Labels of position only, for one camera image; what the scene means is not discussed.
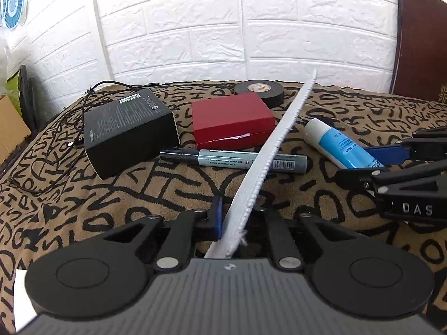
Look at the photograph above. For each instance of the black tape roll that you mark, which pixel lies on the black tape roll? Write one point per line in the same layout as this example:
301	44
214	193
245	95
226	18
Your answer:
258	92

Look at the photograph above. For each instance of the blue and white tube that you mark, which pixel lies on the blue and white tube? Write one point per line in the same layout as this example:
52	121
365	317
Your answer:
335	143

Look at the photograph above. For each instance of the grey felt insole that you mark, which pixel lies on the grey felt insole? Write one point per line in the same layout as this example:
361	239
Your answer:
265	160

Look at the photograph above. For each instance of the dark brown headboard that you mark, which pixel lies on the dark brown headboard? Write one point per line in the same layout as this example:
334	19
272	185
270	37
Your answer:
422	42

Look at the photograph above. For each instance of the brown letter-print blanket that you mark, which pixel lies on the brown letter-print blanket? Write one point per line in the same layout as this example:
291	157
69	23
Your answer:
122	202

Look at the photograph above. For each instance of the grey marker pen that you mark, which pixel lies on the grey marker pen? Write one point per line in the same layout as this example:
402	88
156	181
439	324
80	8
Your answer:
216	157

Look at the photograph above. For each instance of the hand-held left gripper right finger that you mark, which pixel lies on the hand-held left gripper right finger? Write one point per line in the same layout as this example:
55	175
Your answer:
270	224

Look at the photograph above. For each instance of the black folder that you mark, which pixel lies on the black folder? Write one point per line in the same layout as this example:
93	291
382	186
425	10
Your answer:
29	101

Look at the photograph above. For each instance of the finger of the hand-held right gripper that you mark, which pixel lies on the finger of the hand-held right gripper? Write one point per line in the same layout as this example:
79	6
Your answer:
359	178
387	154

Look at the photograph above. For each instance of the white paper sheet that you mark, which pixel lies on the white paper sheet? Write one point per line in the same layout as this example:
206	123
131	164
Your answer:
24	300

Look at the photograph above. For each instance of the red cardboard box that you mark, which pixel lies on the red cardboard box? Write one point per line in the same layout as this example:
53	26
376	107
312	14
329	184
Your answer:
230	118

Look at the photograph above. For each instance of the blue paper fan decoration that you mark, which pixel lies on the blue paper fan decoration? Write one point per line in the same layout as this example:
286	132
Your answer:
12	3

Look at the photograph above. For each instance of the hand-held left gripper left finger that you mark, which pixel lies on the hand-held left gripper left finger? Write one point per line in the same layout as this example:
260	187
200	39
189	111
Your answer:
216	218

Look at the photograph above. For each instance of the green folder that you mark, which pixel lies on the green folder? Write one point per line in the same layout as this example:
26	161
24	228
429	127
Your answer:
14	85

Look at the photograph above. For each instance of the clear plastic bag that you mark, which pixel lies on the clear plastic bag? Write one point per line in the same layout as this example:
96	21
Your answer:
5	59

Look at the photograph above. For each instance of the black product box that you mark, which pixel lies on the black product box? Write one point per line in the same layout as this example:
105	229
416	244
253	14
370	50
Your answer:
125	129

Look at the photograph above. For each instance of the flat cardboard piece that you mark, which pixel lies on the flat cardboard piece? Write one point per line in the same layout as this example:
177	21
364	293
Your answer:
10	129

